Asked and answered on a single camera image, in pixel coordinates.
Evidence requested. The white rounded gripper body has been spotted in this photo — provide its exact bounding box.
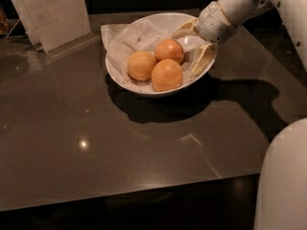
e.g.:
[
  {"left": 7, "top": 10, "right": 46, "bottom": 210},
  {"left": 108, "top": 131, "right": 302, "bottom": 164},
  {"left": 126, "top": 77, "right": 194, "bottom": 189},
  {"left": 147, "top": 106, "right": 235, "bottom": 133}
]
[{"left": 197, "top": 1, "right": 236, "bottom": 43}]

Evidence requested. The orange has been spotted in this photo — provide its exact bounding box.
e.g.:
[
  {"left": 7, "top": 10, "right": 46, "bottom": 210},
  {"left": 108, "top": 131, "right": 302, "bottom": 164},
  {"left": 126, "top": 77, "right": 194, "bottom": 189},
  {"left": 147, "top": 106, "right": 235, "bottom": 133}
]
[
  {"left": 154, "top": 38, "right": 184, "bottom": 64},
  {"left": 151, "top": 59, "right": 183, "bottom": 92},
  {"left": 127, "top": 51, "right": 156, "bottom": 81}
]

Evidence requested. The white ceramic bowl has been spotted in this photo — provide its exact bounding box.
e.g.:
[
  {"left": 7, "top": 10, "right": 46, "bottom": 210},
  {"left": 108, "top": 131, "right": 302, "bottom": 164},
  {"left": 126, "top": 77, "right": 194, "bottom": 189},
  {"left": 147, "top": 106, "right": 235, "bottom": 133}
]
[{"left": 101, "top": 12, "right": 216, "bottom": 98}]

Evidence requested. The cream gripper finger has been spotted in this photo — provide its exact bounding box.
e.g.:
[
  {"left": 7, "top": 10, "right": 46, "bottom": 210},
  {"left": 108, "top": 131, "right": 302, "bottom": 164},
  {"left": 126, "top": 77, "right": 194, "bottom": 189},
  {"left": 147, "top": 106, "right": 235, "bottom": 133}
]
[
  {"left": 171, "top": 18, "right": 199, "bottom": 39},
  {"left": 189, "top": 43, "right": 217, "bottom": 77}
]

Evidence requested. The white paper napkin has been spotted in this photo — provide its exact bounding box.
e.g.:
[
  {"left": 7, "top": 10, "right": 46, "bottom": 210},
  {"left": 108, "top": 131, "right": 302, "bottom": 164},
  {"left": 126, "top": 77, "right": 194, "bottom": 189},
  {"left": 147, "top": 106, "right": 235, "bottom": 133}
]
[{"left": 100, "top": 18, "right": 209, "bottom": 93}]

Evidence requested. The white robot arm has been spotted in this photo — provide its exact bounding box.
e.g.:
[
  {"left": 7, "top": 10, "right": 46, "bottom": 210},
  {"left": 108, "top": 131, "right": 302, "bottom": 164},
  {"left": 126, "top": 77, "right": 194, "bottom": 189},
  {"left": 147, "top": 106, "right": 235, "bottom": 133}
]
[{"left": 197, "top": 0, "right": 307, "bottom": 230}]

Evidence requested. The clear acrylic sign holder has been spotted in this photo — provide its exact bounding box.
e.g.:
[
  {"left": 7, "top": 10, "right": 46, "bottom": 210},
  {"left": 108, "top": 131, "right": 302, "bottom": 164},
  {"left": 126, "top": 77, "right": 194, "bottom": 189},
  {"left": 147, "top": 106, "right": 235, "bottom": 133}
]
[{"left": 12, "top": 0, "right": 98, "bottom": 57}]

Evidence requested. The brown object at left edge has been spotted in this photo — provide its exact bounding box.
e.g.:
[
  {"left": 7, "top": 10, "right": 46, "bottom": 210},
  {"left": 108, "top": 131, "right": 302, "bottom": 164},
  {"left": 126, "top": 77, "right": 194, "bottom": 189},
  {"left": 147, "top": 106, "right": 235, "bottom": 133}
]
[{"left": 0, "top": 8, "right": 11, "bottom": 36}]

